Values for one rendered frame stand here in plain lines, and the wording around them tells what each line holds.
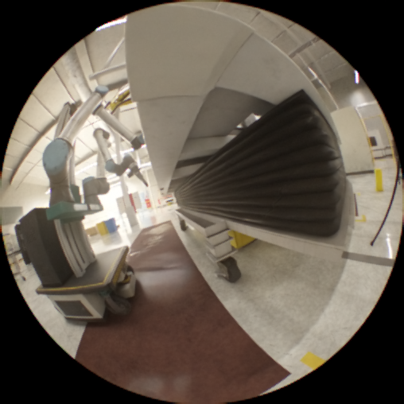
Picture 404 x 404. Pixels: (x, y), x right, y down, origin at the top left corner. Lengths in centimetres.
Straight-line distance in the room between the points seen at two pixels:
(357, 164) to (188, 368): 515
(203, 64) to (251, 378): 76
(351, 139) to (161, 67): 493
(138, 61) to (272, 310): 81
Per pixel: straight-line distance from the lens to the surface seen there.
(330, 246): 34
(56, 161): 65
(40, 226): 104
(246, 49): 20
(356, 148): 494
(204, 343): 66
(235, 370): 61
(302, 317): 69
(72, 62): 799
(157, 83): 17
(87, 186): 120
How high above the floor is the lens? 61
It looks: 5 degrees down
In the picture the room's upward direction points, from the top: 16 degrees counter-clockwise
